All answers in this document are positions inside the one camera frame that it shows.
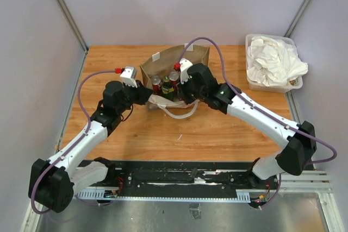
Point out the aluminium frame post right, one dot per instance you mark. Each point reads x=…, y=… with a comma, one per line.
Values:
x=298, y=17

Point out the red cola can left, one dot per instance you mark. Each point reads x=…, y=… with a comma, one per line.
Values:
x=157, y=83

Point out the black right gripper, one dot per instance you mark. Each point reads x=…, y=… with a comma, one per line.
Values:
x=182, y=95

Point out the white plastic basket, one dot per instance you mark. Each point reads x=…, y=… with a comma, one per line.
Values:
x=272, y=63

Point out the aluminium frame post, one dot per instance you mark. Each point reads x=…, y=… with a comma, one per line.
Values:
x=72, y=24
x=298, y=17

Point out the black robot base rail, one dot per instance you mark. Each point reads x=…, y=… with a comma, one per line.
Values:
x=183, y=181

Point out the white crumpled cloth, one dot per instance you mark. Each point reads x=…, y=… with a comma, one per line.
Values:
x=274, y=62

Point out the red cola can right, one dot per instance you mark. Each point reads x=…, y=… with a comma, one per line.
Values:
x=174, y=78

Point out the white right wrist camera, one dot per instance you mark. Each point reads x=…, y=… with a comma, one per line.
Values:
x=185, y=64

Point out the aluminium frame post left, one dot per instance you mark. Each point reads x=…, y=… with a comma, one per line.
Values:
x=72, y=24

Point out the red cola can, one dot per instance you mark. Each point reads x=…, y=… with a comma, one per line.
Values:
x=157, y=83
x=174, y=78

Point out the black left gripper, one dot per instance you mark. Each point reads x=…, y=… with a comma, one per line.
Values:
x=143, y=93

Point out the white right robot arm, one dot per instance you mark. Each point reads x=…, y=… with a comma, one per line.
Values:
x=297, y=148

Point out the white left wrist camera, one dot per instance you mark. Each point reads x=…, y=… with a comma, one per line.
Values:
x=128, y=76

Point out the burlap canvas tote bag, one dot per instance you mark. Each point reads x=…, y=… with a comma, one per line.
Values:
x=161, y=64

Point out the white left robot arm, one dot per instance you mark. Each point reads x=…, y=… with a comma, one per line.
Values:
x=55, y=181

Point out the green glass bottle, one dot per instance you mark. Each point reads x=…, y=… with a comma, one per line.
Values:
x=167, y=89

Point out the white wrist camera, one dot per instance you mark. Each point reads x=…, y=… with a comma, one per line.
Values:
x=128, y=76
x=185, y=64

